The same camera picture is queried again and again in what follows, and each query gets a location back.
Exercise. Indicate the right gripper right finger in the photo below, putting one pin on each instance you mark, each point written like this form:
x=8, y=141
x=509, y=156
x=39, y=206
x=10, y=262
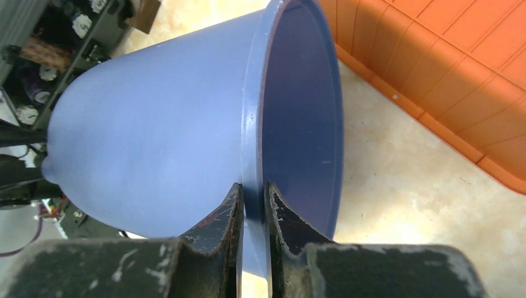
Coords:
x=305, y=263

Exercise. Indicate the orange plastic tub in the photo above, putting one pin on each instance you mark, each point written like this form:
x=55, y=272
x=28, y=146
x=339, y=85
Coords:
x=458, y=67

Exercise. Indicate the blue bucket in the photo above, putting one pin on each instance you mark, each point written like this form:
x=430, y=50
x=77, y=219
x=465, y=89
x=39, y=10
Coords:
x=152, y=141

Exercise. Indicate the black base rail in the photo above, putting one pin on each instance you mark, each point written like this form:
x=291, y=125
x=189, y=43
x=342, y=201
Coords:
x=77, y=224

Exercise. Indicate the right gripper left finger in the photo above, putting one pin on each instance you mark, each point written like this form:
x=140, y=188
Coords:
x=205, y=261

